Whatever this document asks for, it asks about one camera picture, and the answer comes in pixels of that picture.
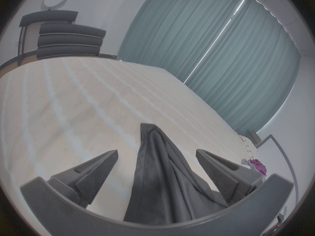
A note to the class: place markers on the blue-green curtain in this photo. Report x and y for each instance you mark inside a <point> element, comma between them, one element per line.
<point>246,77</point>
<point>172,28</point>

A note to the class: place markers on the bed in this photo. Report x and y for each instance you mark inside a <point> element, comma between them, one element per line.
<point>73,107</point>

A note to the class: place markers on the grey bedside table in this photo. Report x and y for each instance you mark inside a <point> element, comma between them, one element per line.
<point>249,134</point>

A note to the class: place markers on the white printed pillow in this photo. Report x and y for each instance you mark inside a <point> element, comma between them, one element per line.
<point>249,147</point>

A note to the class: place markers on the black T-shirt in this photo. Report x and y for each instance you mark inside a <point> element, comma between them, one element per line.
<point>162,181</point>

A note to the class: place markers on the grey garment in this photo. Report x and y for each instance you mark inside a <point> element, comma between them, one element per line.
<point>246,162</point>

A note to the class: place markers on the purple satin garment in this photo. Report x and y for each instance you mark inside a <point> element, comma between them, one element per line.
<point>258,167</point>

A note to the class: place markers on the black dressing table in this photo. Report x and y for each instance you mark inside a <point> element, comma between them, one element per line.
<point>49,16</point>

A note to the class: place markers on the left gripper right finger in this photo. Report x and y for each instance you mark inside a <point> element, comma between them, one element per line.
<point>226,178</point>

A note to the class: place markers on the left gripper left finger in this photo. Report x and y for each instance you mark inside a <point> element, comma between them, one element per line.
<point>93,178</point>

